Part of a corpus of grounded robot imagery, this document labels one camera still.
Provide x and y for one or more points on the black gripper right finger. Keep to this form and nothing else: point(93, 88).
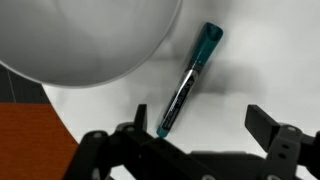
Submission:
point(283, 146)

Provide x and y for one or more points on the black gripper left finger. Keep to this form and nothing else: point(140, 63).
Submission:
point(140, 153)

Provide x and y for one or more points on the teal marker pen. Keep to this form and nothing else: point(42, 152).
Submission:
point(191, 75)

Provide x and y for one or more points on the white round bowl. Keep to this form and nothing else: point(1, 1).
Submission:
point(83, 36)

